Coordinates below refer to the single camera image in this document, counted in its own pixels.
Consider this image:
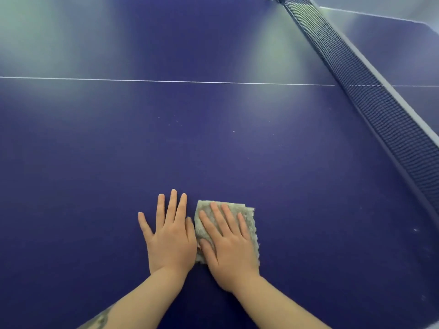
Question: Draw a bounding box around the person's right hand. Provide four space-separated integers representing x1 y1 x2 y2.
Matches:
198 202 261 294

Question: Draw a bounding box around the person's left hand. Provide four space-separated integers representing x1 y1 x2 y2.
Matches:
138 189 198 276

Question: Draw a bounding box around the grey cleaning cloth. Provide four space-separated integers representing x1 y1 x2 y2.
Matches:
194 200 261 265

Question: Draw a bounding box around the person's left forearm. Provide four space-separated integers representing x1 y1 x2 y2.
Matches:
77 267 189 329

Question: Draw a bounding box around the blue table tennis table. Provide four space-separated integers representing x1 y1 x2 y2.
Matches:
0 0 439 329

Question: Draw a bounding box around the dark blue table tennis net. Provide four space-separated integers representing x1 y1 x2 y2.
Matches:
276 0 439 220

